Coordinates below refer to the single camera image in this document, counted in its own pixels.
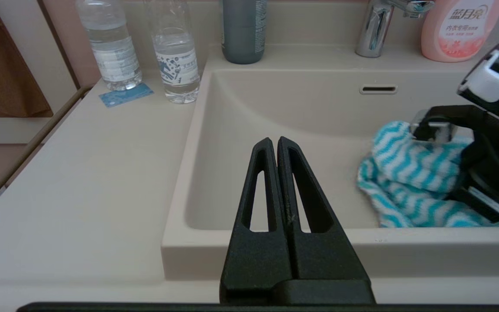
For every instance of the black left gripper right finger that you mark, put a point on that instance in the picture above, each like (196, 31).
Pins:
(323, 260)

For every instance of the clear water bottle plain label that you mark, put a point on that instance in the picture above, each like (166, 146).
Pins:
(113, 56)

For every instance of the teal white striped towel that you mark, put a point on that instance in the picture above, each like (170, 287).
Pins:
(405, 182)

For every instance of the clear water bottle patterned label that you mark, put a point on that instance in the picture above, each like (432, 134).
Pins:
(176, 65)

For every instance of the chrome faucet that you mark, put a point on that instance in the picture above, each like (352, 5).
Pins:
(373, 30)

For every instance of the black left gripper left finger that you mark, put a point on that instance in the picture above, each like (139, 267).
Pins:
(254, 260)

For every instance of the pink soap pump bottle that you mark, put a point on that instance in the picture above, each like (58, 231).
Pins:
(459, 39)

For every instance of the grey pump bottle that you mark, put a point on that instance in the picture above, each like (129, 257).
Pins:
(244, 34)

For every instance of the beige ceramic sink basin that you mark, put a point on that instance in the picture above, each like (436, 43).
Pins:
(297, 112)

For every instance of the blue card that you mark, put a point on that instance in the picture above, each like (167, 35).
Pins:
(126, 95)

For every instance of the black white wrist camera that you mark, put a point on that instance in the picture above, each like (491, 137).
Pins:
(487, 78)

